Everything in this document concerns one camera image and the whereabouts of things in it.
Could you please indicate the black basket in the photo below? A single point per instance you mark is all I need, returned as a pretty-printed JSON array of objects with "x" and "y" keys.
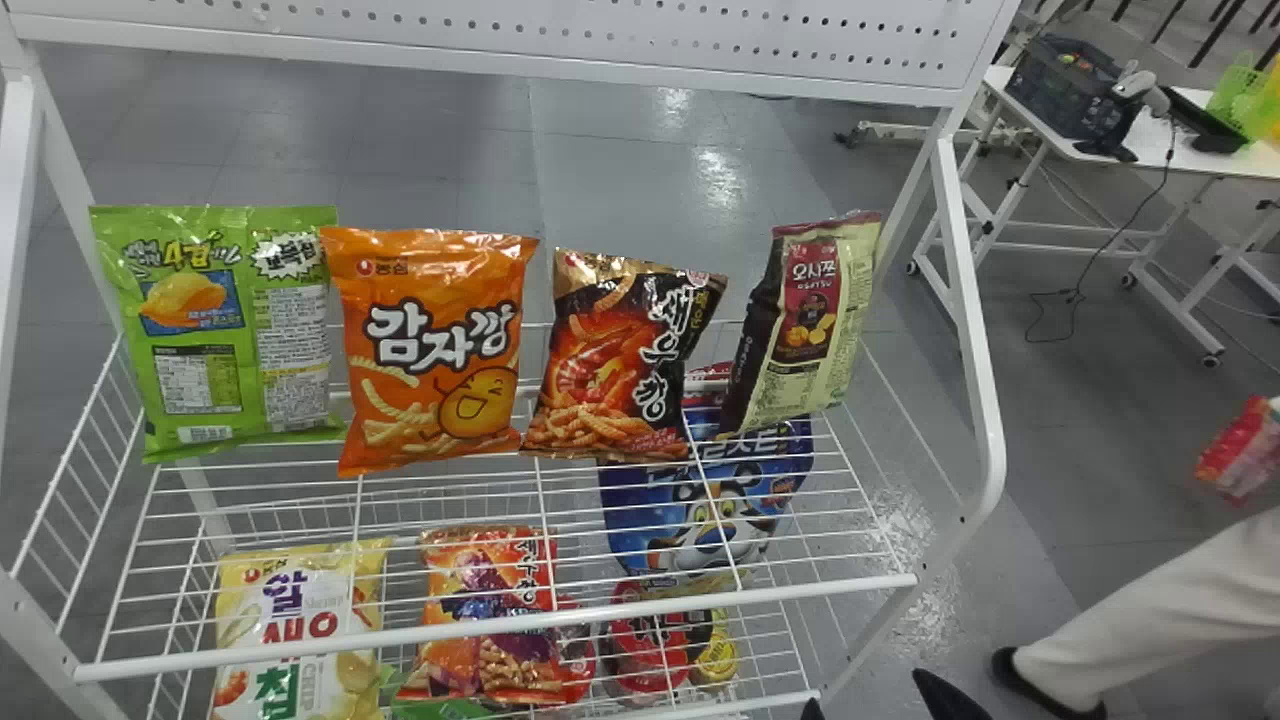
[{"x": 1065, "y": 90}]

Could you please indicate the hand scanner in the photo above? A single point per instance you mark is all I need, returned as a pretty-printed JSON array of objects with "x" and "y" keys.
[{"x": 1140, "y": 88}]

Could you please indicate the green basket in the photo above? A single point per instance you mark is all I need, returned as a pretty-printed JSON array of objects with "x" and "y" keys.
[{"x": 1245, "y": 100}]

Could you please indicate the blue cereal bag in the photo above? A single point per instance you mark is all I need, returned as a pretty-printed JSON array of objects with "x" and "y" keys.
[{"x": 745, "y": 470}]

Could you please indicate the beige brown snack packet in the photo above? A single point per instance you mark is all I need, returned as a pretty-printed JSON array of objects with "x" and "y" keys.
[{"x": 810, "y": 320}]

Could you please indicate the orange purple snack packet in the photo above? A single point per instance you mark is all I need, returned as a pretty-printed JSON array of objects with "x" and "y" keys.
[{"x": 490, "y": 575}]

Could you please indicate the yellow snack packet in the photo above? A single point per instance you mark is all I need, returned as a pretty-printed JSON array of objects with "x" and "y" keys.
[{"x": 290, "y": 600}]

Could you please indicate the green snack packet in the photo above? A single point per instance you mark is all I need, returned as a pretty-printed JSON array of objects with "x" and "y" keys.
[{"x": 215, "y": 330}]

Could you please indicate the person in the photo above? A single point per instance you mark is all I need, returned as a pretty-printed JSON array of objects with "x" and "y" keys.
[{"x": 1150, "y": 620}]

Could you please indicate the white side table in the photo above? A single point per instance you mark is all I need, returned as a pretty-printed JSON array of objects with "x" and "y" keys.
[{"x": 1175, "y": 150}]

